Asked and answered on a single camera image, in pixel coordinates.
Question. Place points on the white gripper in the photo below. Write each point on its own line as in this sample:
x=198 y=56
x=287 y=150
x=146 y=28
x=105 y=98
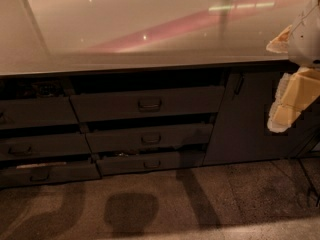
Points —
x=306 y=39

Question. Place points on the dark drawer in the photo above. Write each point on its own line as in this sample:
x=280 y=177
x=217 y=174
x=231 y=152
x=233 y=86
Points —
x=69 y=172
x=150 y=162
x=149 y=137
x=43 y=146
x=147 y=103
x=25 y=113

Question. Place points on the dark cabinet door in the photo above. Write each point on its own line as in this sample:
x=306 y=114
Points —
x=240 y=133

